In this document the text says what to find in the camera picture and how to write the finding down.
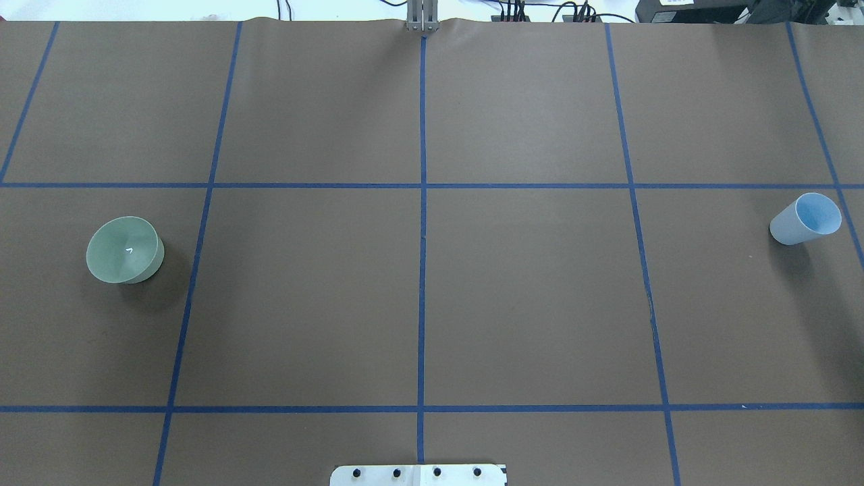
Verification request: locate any pale green ceramic bowl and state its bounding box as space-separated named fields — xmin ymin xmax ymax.
xmin=86 ymin=216 xmax=165 ymax=284

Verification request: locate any light blue plastic cup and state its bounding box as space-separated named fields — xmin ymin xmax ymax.
xmin=769 ymin=192 xmax=842 ymax=246

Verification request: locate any brown paper table cover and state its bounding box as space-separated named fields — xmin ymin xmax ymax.
xmin=2 ymin=18 xmax=862 ymax=485

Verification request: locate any black power adapter box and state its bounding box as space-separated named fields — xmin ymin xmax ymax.
xmin=634 ymin=1 xmax=749 ymax=24

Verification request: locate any aluminium frame post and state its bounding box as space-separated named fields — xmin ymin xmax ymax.
xmin=405 ymin=0 xmax=440 ymax=34

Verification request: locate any white central pedestal column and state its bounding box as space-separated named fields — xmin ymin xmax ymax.
xmin=329 ymin=462 xmax=508 ymax=485

